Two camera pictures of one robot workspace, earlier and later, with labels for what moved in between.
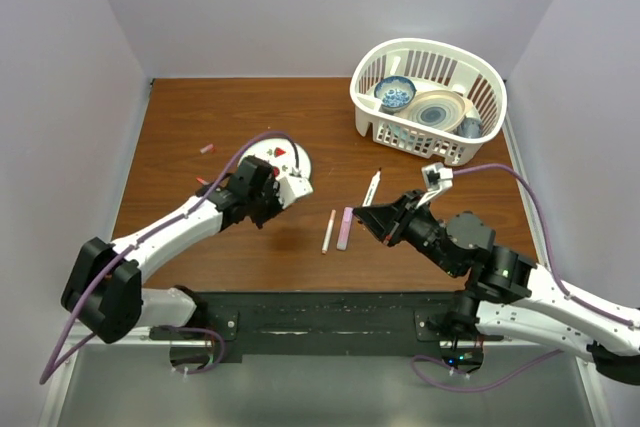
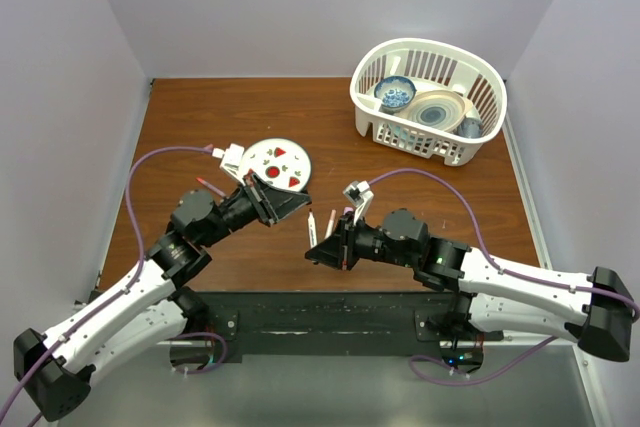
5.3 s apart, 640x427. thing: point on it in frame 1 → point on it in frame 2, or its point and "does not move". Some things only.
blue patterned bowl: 394,94 does not move
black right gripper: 386,220 → 339,250
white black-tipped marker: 368,199 → 312,229
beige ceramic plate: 437,108 does not move
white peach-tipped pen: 328,233 does not move
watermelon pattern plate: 288,157 does not move
